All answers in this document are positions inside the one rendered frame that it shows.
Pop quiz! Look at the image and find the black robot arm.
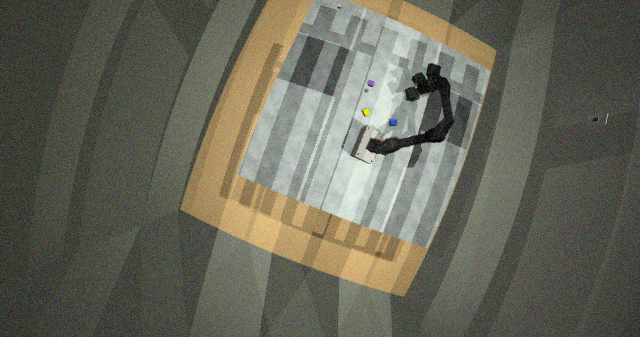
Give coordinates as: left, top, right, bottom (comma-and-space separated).
366, 63, 454, 156

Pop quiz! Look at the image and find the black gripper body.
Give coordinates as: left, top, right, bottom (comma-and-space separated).
405, 81, 429, 101

